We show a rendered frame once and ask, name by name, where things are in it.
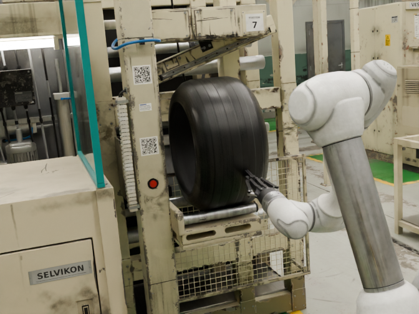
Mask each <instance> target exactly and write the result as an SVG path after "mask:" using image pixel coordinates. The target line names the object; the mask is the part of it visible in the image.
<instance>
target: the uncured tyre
mask: <svg viewBox="0 0 419 314"><path fill-rule="evenodd" d="M168 134H169V142H170V152H171V159H172V163H173V168H174V172H175V176H176V180H177V182H178V185H179V188H180V190H181V193H182V195H183V197H184V198H185V199H186V201H187V202H188V203H190V204H191V205H192V206H194V207H195V208H197V209H198V210H201V211H207V210H212V209H219V208H222V207H230V206H237V205H240V204H247V203H249V202H251V201H253V200H254V199H255V197H254V196H251V197H248V192H247V190H246V187H245V181H246V178H245V177H244V170H247V169H248V170H249V171H250V172H251V173H252V174H253V175H255V176H256V177H258V178H261V177H262V178H264V179H266V176H267V170H268V164H269V145H268V138H267V130H266V124H265V121H264V117H263V114H262V110H261V107H260V105H259V102H258V100H257V98H256V97H255V95H254V94H253V92H252V91H251V89H250V88H249V87H247V86H246V85H245V84H244V83H243V82H242V81H240V80H239V79H238V78H235V77H228V76H224V77H211V78H199V79H191V80H188V81H185V82H183V83H182V84H181V85H180V86H179V87H178V88H177V89H176V90H175V92H174V93H173V95H172V97H171V100H170V106H169V112H168Z"/></svg>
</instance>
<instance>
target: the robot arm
mask: <svg viewBox="0 0 419 314"><path fill-rule="evenodd" d="M396 82H397V71H396V70H395V68H394V67H393V66H392V65H390V64H389V63H388V62H386V61H384V60H373V61H371V62H369V63H367V64H365V65H364V66H363V67H362V69H356V70H352V71H348V72H344V71H338V72H329V73H325V74H320V75H316V76H314V77H312V78H310V79H309V80H306V81H305V82H302V83H301V84H300V85H298V86H297V87H296V88H295V89H294V90H293V91H292V93H291V95H290V97H289V102H288V109H289V114H290V117H291V119H292V121H293V122H294V123H295V124H296V125H297V126H298V127H300V128H302V129H303V130H305V131H306V132H307V133H308V134H309V136H310V137H311V138H312V140H313V142H314V143H315V144H316V145H317V146H318V147H319V148H320V147H322V149H323V157H324V164H325V168H326V170H327V174H328V176H329V180H330V183H331V186H332V190H331V192H330V193H329V194H321V195H320V196H319V197H317V198H316V199H314V200H312V201H311V202H298V201H293V200H288V199H287V198H286V197H285V196H284V195H283V194H282V193H280V192H279V186H277V185H275V184H273V183H271V182H269V181H268V180H266V179H264V178H262V177H261V178H258V177H256V176H255V175H253V174H252V173H251V172H250V171H249V170H248V169H247V170H244V177H245V178H246V181H245V187H246V190H247V192H248V197H251V196H254V197H255V198H257V199H258V201H259V202H260V204H261V205H262V209H263V210H264V211H265V213H266V214H267V215H268V216H269V218H270V220H271V222H272V224H273V225H274V227H275V228H276V229H277V230H278V231H279V232H280V233H281V234H283V235H284V236H286V237H288V238H290V239H294V240H297V239H301V238H303V237H304V236H305V235H306V234H307V233H308V232H314V233H327V232H336V231H339V230H341V229H343V228H346V231H347V235H348V237H349V241H350V245H351V248H352V252H353V255H354V259H355V262H356V265H357V269H358V271H359V275H360V279H361V282H362V286H363V289H361V291H360V293H359V295H358V297H357V300H356V304H357V313H356V314H419V273H418V274H417V275H416V277H415V278H414V279H413V282H412V284H411V283H409V282H407V281H406V280H404V278H403V275H402V271H401V268H400V264H399V262H398V258H397V254H396V252H395V248H394V245H393V241H392V237H391V235H390V231H389V228H388V224H387V221H386V218H385V214H384V211H383V208H382V204H381V202H380V198H379V195H378V191H377V187H376V185H375V181H374V178H373V174H372V170H371V168H370V164H369V161H368V158H367V154H366V151H365V148H364V144H363V141H362V137H361V136H362V135H363V132H364V131H365V130H366V129H367V128H368V127H369V126H370V125H371V124H372V122H373V121H374V120H375V119H376V118H377V117H378V116H379V114H380V113H381V112H382V110H383V109H384V108H385V106H386V105H387V103H388V101H389V100H390V98H391V97H392V95H393V92H394V90H395V86H396ZM251 188H253V189H254V190H255V193H254V192H253V190H251Z"/></svg>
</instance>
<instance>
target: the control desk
mask: <svg viewBox="0 0 419 314"><path fill-rule="evenodd" d="M104 181H105V187H103V188H97V186H96V184H95V183H94V181H93V179H92V177H91V176H90V174H89V172H88V171H87V169H86V167H85V165H84V164H83V162H82V160H81V158H80V157H79V155H77V156H75V157H73V156H66V157H61V158H52V159H42V160H37V161H28V162H22V163H13V164H4V165H0V314H128V310H127V299H126V293H125V283H124V277H123V267H122V256H121V250H120V240H119V234H118V224H117V213H116V207H115V196H114V190H113V186H112V185H111V184H110V182H109V181H108V179H107V178H106V177H105V175H104Z"/></svg>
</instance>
